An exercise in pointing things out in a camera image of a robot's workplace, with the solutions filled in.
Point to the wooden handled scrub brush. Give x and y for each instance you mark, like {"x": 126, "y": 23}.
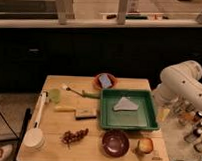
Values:
{"x": 79, "y": 113}

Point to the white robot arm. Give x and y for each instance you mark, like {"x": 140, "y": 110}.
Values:
{"x": 181, "y": 80}

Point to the green handled brush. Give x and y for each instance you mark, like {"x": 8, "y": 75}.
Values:
{"x": 82, "y": 93}

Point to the apple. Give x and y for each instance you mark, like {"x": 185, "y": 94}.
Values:
{"x": 144, "y": 146}

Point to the green plastic tray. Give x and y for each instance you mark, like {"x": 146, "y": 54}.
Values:
{"x": 142, "y": 119}

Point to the bunch of red grapes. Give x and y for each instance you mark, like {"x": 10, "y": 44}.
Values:
{"x": 70, "y": 137}

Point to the spice bottles group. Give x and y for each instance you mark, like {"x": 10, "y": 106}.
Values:
{"x": 192, "y": 118}

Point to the orange plate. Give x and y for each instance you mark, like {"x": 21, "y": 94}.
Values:
{"x": 96, "y": 82}

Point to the blue sponge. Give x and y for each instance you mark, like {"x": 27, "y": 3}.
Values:
{"x": 105, "y": 82}

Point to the white long handled ladle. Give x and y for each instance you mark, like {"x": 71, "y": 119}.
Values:
{"x": 33, "y": 138}

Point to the dark red bowl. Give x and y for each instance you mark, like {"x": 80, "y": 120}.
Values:
{"x": 115, "y": 143}

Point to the grey folded cloth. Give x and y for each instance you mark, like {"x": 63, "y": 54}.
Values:
{"x": 125, "y": 104}

